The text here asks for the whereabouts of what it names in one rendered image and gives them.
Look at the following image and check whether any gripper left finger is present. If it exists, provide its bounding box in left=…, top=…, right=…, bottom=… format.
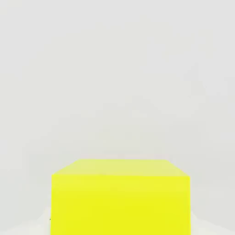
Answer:
left=7, top=206, right=51, bottom=235

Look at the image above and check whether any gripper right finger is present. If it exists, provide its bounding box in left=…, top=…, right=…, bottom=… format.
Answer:
left=190, top=211, right=228, bottom=235

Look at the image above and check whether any small yellow cube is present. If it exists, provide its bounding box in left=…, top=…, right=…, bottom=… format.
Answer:
left=50, top=159, right=191, bottom=235

